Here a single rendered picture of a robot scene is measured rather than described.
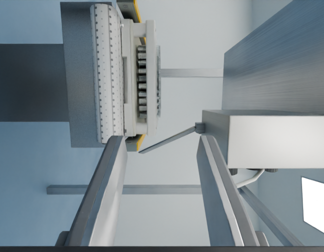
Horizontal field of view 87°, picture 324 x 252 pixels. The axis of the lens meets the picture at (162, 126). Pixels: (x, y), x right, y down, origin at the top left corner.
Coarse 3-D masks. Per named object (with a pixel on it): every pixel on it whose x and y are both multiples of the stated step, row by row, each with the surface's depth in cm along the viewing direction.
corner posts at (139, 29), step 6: (138, 24) 35; (144, 24) 35; (138, 30) 36; (144, 30) 36; (138, 36) 37; (144, 36) 37; (144, 120) 60; (138, 126) 38; (144, 126) 38; (138, 132) 39; (144, 132) 39
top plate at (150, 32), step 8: (152, 24) 35; (152, 32) 35; (152, 40) 36; (152, 48) 36; (152, 56) 36; (152, 64) 36; (152, 72) 36; (152, 80) 37; (152, 88) 37; (152, 96) 37; (152, 104) 37; (152, 112) 38; (152, 120) 38; (152, 128) 38
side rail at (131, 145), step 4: (128, 136) 41; (132, 136) 41; (136, 136) 41; (128, 140) 37; (132, 140) 37; (136, 140) 37; (128, 144) 34; (132, 144) 34; (128, 148) 34; (132, 148) 34; (136, 148) 34
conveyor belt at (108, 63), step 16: (96, 16) 31; (112, 16) 32; (96, 32) 31; (112, 32) 32; (96, 48) 32; (112, 48) 32; (96, 64) 32; (112, 64) 32; (96, 80) 33; (112, 80) 33; (96, 96) 33; (112, 96) 33; (96, 112) 34; (112, 112) 34; (96, 128) 35; (112, 128) 34
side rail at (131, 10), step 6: (120, 0) 31; (126, 0) 31; (132, 0) 31; (120, 6) 32; (126, 6) 32; (132, 6) 32; (126, 12) 34; (132, 12) 34; (126, 18) 36; (132, 18) 36; (144, 42) 51
